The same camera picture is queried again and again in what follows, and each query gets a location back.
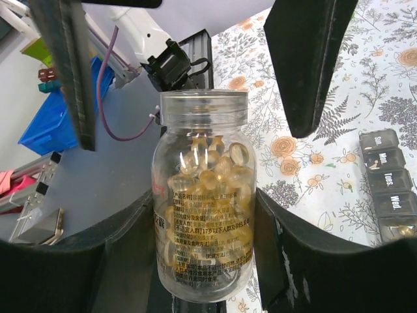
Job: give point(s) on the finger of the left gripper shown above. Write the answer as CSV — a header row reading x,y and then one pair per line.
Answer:
x,y
63,27
304,38

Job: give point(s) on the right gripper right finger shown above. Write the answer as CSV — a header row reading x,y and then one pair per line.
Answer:
x,y
302,268

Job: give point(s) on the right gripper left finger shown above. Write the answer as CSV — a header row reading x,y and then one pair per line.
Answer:
x,y
105,268

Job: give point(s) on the grey weekly pill organizer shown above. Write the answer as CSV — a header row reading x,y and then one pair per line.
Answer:
x,y
390,184

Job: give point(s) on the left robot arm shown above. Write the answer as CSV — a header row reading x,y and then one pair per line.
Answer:
x,y
162,58

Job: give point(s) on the floral table mat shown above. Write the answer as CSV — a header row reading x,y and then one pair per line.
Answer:
x,y
321,178

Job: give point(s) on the blue plastic bin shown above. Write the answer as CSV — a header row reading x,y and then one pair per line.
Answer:
x,y
51,128

